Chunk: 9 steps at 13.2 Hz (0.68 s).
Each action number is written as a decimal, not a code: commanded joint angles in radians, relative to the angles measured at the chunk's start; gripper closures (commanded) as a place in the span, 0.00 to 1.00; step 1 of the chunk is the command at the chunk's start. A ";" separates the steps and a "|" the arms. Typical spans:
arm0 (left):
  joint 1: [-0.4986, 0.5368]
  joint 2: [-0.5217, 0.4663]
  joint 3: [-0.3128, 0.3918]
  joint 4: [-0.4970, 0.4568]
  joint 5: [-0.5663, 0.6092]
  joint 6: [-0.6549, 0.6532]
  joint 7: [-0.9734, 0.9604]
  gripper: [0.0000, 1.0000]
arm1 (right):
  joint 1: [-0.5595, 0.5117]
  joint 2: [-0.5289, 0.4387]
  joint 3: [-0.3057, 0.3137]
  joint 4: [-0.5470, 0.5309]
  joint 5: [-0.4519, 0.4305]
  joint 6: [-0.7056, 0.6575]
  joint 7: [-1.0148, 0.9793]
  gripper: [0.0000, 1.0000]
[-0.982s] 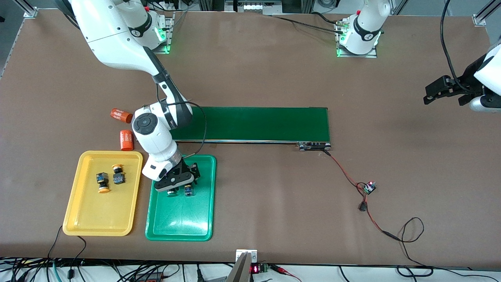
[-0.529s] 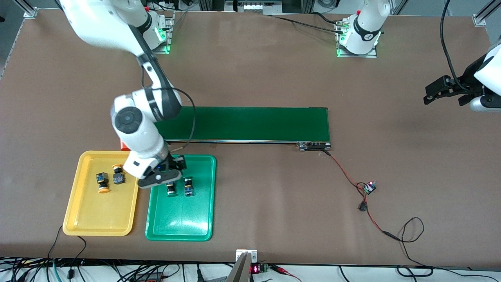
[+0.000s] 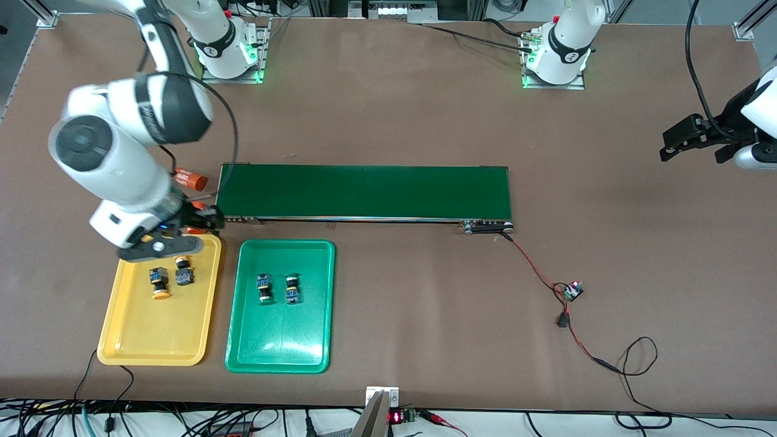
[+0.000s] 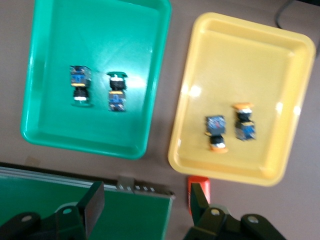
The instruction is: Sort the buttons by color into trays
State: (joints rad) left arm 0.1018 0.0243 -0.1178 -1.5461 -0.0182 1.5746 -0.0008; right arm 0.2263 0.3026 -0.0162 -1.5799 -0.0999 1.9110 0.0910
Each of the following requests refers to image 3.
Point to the yellow plastic tray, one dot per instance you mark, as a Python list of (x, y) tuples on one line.
[(158, 328)]

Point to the grey metal stand bracket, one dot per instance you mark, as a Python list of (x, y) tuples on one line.
[(373, 419)]

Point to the orange cylinder printed 4680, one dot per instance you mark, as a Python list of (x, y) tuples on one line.
[(195, 230), (193, 181)]

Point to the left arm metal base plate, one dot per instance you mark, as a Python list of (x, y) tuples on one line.
[(549, 87)]

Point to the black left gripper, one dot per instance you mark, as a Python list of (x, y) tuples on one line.
[(726, 124)]

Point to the yellow mushroom push button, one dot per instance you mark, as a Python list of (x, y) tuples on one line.
[(159, 279), (183, 276)]

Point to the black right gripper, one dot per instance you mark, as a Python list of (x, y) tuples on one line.
[(192, 214)]

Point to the green mushroom push button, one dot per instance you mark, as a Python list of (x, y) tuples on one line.
[(292, 291), (264, 285)]

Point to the green conveyor belt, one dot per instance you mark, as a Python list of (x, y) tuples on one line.
[(364, 191)]

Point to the silver device with lights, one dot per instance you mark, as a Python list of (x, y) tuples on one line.
[(391, 11)]

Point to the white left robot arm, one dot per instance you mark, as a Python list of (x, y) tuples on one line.
[(564, 42)]

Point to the small green circuit board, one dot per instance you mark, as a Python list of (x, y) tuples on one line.
[(572, 292)]

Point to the aluminium frame profile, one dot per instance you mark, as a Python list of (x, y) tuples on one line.
[(45, 15), (749, 24)]

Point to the red digit display module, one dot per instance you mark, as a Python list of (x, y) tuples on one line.
[(396, 417)]

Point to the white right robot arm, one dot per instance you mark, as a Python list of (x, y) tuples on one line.
[(115, 158)]

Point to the green plastic tray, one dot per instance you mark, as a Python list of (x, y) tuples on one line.
[(291, 340)]

